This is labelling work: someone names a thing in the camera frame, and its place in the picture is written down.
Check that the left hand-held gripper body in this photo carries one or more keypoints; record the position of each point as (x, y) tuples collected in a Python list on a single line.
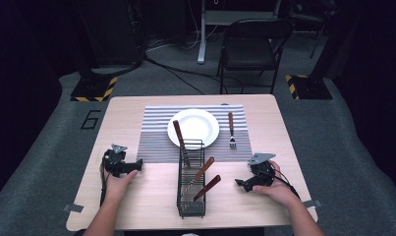
[(115, 162)]

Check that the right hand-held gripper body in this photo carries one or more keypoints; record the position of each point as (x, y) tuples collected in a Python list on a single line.
[(261, 172)]

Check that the person's left hand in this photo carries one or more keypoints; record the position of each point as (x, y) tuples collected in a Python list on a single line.
[(117, 188)]

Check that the person's right hand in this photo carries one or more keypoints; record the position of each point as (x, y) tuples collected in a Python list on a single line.
[(279, 191)]

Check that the grey striped placemat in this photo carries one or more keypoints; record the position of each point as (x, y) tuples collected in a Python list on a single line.
[(153, 147)]

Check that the black floor tape mark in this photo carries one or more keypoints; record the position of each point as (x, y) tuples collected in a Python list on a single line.
[(90, 119)]

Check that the grey tape piece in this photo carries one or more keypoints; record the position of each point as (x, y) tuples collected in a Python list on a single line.
[(73, 207), (313, 203)]

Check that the white round plate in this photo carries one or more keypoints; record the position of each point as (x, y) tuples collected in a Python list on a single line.
[(197, 126)]

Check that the black stand base striped edge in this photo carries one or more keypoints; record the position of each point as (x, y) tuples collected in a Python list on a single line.
[(92, 88), (311, 88)]

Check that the black folding chair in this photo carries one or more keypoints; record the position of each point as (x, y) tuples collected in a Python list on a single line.
[(249, 52)]

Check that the black equipment cabinet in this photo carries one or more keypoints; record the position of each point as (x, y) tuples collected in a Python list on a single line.
[(110, 32)]

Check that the white metal desk frame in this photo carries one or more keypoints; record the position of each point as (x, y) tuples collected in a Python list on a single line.
[(202, 36)]

